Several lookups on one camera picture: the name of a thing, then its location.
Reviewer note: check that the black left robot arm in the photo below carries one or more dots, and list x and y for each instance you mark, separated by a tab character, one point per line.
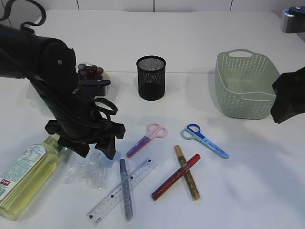
50	66

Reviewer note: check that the pale green wavy plate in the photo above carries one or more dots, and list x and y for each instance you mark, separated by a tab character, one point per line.
93	89

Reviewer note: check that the clear plastic sheet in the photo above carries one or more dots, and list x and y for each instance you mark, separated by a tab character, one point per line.
89	170

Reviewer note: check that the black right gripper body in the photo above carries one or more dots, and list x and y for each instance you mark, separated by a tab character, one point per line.
289	89

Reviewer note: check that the blue scissors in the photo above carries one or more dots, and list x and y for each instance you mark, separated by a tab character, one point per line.
193	132

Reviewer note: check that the black mesh pen holder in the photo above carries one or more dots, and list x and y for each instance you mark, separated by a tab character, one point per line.
151	77

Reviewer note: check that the red glitter pen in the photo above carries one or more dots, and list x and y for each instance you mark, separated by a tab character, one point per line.
174	177

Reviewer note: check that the pink purple scissors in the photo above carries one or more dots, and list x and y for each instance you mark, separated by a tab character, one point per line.
154	130

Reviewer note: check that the gold glitter pen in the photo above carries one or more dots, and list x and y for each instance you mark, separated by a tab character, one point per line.
187	176

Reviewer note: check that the yellow tea bottle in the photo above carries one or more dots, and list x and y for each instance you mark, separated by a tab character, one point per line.
24	178

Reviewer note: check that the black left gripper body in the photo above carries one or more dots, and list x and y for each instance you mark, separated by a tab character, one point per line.
84	131

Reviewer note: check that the green woven plastic basket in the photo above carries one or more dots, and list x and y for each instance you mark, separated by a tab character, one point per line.
243	84

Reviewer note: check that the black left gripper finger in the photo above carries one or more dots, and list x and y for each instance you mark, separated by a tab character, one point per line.
107	146
79	148

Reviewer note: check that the clear plastic ruler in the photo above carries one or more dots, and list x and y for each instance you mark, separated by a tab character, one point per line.
101	210

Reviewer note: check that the silver glitter pen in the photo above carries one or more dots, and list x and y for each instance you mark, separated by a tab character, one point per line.
127	200

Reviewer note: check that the purple artificial grape bunch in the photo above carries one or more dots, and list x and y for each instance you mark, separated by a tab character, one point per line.
89	72

